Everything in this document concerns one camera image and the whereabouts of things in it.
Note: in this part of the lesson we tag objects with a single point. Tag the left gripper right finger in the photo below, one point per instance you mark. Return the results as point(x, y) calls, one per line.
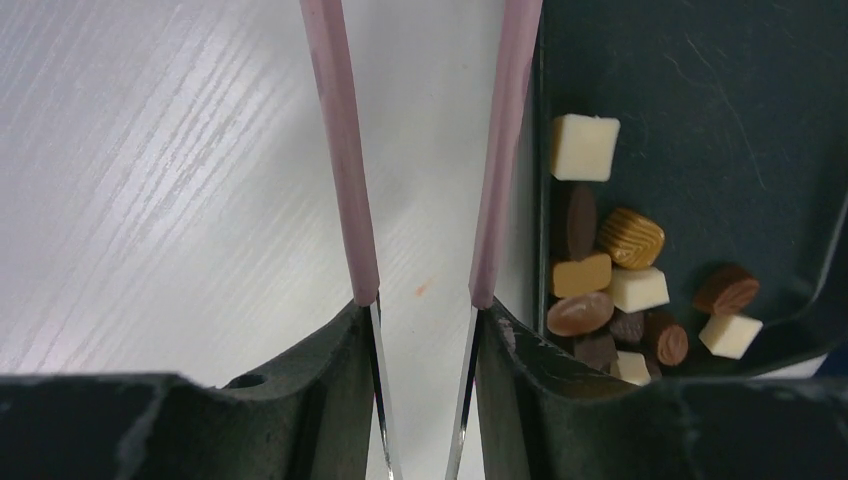
point(545, 415)

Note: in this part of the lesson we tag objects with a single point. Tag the dark oval chocolate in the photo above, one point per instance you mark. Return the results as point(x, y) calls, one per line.
point(581, 221)

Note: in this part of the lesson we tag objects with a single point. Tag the pink silicone tongs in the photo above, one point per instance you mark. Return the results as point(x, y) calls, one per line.
point(329, 49)

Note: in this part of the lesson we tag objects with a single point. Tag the brown leaf chocolate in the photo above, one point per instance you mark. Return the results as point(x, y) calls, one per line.
point(728, 290)

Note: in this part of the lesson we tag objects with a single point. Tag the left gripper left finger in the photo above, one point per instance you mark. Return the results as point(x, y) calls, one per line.
point(305, 414)

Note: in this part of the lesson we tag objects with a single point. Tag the white cube chocolate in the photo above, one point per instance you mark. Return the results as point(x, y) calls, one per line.
point(583, 147)

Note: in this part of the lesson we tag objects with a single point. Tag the white square chocolate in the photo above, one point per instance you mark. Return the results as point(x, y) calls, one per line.
point(638, 290)

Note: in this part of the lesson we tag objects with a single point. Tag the black chocolate tray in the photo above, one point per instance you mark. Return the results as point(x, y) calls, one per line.
point(733, 139)

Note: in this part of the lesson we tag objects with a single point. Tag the caramel leaf chocolate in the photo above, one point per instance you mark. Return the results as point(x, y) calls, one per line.
point(632, 240)

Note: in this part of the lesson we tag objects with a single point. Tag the caramel rectangular chocolate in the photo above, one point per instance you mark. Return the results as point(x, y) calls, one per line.
point(574, 278)

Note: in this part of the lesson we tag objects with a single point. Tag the milk oval chocolate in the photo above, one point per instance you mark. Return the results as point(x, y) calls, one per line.
point(579, 315)

